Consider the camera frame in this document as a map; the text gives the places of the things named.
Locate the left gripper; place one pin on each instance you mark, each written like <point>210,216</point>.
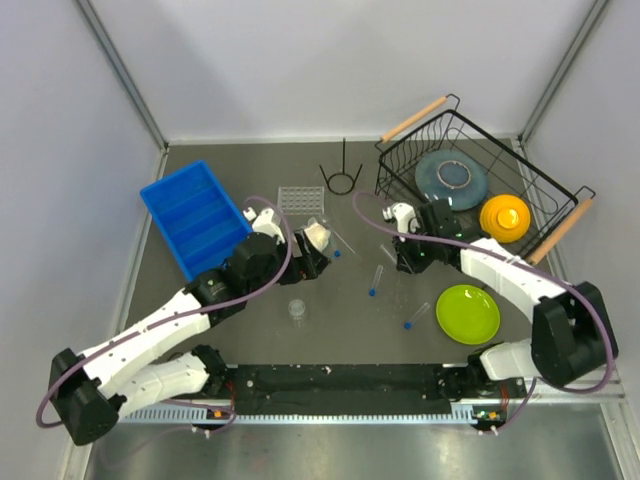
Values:
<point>308,266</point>

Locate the blue ceramic plate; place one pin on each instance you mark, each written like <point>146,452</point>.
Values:
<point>453,176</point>

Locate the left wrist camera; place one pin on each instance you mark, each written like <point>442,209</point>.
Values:
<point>267,221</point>

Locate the blue plastic bin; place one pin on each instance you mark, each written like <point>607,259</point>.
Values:
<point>196,217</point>

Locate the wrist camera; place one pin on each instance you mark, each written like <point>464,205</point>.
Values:
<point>267,221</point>
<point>403,215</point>

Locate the bag of white powder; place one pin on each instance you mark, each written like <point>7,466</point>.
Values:
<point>319,237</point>

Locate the clear test tube rack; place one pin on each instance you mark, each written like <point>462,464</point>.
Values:
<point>301,200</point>

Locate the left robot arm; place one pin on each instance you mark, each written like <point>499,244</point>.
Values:
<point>96,388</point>

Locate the black wire dish rack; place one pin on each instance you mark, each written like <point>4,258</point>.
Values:
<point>440,126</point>

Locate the orange bowl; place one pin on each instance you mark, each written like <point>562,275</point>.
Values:
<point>506,218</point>

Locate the clear glass rod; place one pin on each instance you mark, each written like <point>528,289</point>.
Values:
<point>343,244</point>

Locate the black wire ring stand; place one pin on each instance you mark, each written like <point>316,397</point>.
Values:
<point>341,182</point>

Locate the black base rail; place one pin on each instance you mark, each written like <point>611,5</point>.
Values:
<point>336,390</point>

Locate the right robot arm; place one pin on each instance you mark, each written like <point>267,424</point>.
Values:
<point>571,334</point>

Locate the clear glass flask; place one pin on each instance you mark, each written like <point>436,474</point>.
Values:
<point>298,312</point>

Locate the green plate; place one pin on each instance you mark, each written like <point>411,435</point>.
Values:
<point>468,315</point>

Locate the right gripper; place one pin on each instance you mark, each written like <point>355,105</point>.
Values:
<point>406,262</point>

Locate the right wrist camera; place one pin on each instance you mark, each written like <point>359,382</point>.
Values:
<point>403,215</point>

